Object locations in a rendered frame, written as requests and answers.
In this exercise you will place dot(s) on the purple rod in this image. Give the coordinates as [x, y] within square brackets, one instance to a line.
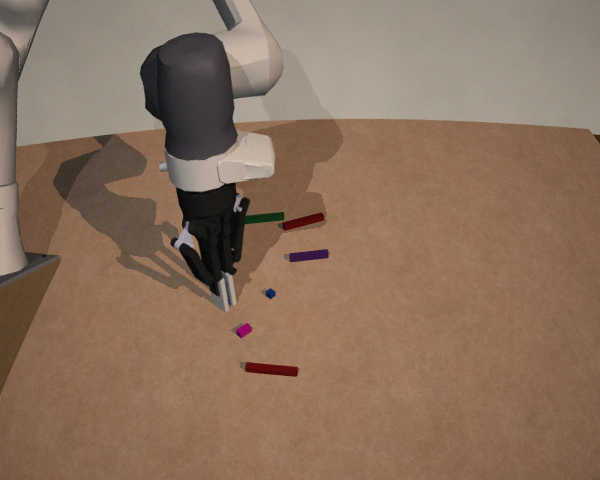
[308, 255]

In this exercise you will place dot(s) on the dark red rod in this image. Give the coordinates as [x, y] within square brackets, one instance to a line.
[303, 221]
[271, 369]

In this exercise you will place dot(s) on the small magenta block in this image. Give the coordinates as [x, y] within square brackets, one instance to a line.
[244, 330]

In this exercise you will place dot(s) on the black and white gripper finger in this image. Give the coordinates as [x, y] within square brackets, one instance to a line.
[235, 232]
[209, 264]

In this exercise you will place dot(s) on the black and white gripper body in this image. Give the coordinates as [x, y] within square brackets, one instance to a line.
[209, 204]

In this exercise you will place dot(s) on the green rod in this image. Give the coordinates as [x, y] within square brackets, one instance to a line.
[264, 218]

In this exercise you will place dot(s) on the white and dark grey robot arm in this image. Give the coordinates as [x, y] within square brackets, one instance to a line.
[194, 94]

